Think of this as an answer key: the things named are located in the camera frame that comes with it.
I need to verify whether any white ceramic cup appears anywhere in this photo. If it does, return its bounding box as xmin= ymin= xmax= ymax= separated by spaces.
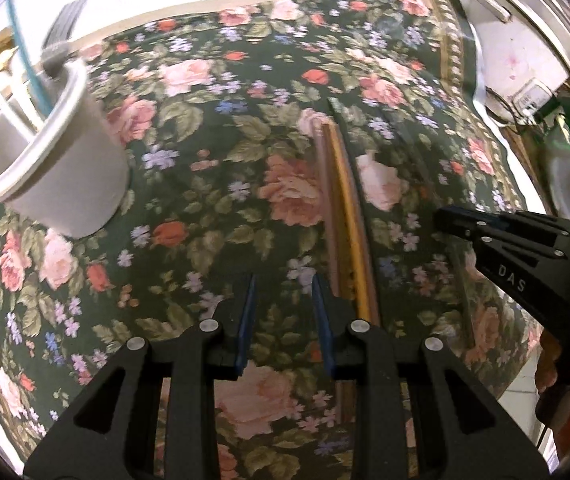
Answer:
xmin=0 ymin=57 xmax=132 ymax=241

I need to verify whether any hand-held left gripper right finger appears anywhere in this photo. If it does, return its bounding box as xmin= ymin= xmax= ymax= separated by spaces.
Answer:
xmin=311 ymin=274 xmax=551 ymax=480

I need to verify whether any person's right hand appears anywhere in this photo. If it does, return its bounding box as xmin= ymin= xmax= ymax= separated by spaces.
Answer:
xmin=534 ymin=332 xmax=568 ymax=395

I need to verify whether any blue straw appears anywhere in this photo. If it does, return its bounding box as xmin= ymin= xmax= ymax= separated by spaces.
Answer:
xmin=5 ymin=0 xmax=42 ymax=92

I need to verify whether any brown chopstick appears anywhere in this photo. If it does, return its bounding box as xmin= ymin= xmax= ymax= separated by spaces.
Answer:
xmin=314 ymin=127 xmax=357 ymax=423

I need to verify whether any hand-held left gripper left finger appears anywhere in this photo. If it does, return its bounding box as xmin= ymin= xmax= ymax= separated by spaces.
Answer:
xmin=24 ymin=274 xmax=258 ymax=480

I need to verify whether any floral tablecloth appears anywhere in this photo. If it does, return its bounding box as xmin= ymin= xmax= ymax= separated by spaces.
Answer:
xmin=0 ymin=0 xmax=548 ymax=480

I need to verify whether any silver fork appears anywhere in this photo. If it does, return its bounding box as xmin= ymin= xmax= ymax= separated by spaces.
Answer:
xmin=42 ymin=0 xmax=89 ymax=71

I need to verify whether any gold chopstick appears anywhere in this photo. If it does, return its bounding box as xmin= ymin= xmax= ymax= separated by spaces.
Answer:
xmin=329 ymin=119 xmax=381 ymax=323

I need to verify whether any white rice cooker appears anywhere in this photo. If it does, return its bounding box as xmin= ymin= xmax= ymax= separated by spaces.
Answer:
xmin=452 ymin=0 xmax=570 ymax=127

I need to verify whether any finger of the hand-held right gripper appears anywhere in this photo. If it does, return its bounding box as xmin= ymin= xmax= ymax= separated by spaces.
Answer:
xmin=435 ymin=204 xmax=570 ymax=242
xmin=468 ymin=232 xmax=566 ymax=265

